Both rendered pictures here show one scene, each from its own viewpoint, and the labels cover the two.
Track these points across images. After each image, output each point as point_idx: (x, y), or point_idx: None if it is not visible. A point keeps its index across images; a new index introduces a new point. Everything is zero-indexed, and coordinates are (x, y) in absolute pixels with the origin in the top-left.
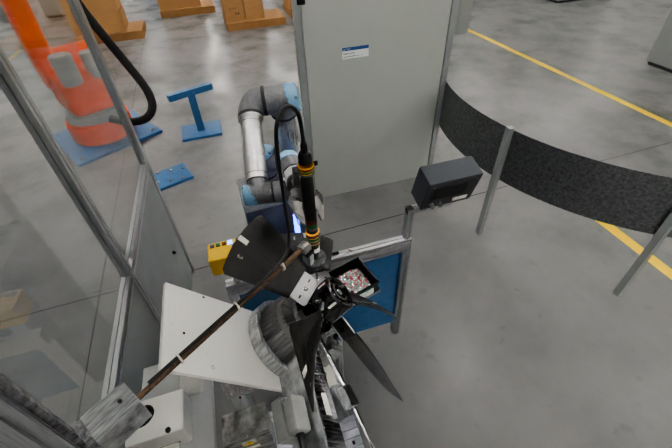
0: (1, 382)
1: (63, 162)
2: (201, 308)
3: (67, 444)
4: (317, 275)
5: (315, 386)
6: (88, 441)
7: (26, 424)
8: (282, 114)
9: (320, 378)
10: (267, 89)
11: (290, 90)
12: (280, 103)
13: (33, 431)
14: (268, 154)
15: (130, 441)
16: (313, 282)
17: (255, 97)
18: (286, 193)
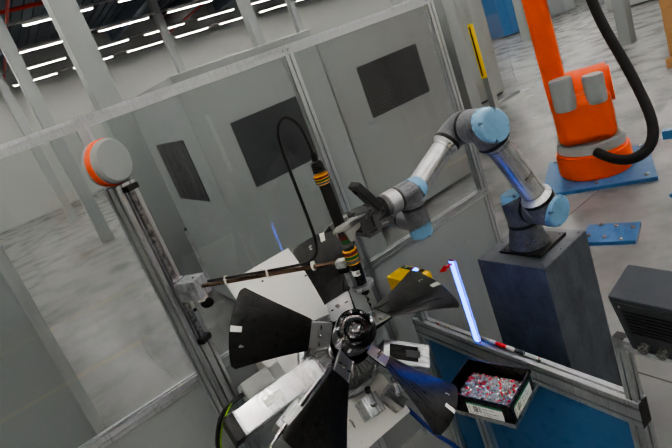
0: (142, 219)
1: (323, 155)
2: (294, 279)
3: (159, 272)
4: (371, 310)
5: (281, 380)
6: (172, 283)
7: (142, 243)
8: (475, 143)
9: (295, 384)
10: (463, 113)
11: (477, 116)
12: (466, 130)
13: (145, 249)
14: (511, 196)
15: None
16: (348, 306)
17: (450, 121)
18: (402, 221)
